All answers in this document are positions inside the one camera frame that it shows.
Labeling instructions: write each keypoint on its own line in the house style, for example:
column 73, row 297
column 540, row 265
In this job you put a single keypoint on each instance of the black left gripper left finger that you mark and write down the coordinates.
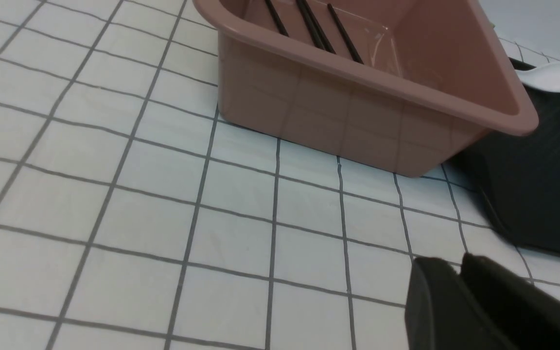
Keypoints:
column 442, row 314

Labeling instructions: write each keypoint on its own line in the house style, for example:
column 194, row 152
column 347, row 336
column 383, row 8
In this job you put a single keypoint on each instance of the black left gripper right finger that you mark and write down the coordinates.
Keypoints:
column 527, row 316

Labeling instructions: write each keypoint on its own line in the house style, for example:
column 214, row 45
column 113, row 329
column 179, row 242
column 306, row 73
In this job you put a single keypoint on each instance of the black plastic tray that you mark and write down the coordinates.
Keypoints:
column 518, row 178

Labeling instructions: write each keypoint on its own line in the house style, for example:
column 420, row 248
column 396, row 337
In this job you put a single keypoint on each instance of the pink plastic bin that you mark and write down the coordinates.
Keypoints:
column 435, row 79

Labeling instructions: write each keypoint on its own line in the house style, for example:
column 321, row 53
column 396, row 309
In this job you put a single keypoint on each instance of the white ceramic spoon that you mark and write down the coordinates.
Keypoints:
column 544, row 78

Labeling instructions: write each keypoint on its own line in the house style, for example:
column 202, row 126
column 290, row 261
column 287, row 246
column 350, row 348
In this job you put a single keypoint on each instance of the black chopstick right in bin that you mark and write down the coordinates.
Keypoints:
column 344, row 35

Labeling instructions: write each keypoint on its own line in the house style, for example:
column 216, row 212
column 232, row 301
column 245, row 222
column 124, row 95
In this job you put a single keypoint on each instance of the black chopstick in bin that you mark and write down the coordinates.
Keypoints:
column 328, row 46
column 344, row 35
column 310, row 25

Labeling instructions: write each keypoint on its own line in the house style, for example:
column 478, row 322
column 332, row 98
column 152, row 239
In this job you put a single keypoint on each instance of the black chopstick far left bin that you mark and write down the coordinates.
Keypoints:
column 276, row 18

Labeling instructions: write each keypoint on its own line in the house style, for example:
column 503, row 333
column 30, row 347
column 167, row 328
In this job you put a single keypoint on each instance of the white grid tablecloth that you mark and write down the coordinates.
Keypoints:
column 135, row 216

